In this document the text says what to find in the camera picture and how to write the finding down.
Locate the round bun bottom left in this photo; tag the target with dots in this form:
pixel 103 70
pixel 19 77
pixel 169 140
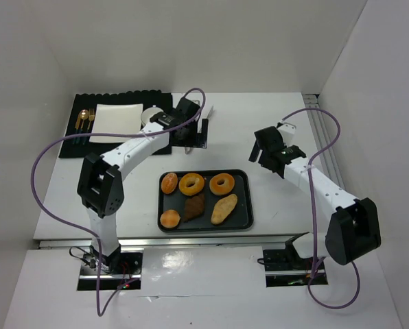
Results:
pixel 170 219

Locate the gold spoon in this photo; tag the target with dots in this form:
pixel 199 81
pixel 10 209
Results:
pixel 82 117

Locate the white square plate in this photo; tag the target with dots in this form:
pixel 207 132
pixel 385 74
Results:
pixel 117 119

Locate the round bun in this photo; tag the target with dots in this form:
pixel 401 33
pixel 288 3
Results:
pixel 170 219
pixel 169 183

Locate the black placemat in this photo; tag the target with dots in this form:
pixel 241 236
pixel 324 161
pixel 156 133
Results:
pixel 80 147

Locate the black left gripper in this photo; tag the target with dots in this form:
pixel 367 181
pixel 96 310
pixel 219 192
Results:
pixel 197 134

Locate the aluminium rail front edge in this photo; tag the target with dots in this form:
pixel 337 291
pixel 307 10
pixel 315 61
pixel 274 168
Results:
pixel 177 241

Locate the brown chocolate croissant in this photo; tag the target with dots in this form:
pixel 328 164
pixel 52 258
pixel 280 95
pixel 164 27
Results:
pixel 194 207

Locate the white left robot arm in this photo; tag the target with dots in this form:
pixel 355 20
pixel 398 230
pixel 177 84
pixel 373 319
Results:
pixel 101 178

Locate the oblong golden bread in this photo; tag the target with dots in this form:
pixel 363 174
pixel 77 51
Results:
pixel 223 208

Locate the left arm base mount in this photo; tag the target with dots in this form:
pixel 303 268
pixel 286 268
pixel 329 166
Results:
pixel 127 266

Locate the white cup with handle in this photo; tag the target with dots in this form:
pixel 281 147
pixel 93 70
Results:
pixel 148 113

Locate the glazed donut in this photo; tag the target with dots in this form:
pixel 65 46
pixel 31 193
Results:
pixel 191 184
pixel 222 184

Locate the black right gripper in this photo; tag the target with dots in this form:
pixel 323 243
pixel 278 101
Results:
pixel 260 151

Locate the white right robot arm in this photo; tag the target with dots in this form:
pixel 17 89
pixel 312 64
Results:
pixel 352 223

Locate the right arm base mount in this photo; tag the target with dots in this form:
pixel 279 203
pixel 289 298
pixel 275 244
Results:
pixel 286 259

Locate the aluminium rail right side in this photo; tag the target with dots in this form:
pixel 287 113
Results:
pixel 322 138

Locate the round bun top left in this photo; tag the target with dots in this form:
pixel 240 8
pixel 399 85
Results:
pixel 169 183

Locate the black serving tray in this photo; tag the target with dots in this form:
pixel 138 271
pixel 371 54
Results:
pixel 241 218

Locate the gold fork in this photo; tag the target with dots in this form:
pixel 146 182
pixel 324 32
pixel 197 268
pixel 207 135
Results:
pixel 90 119

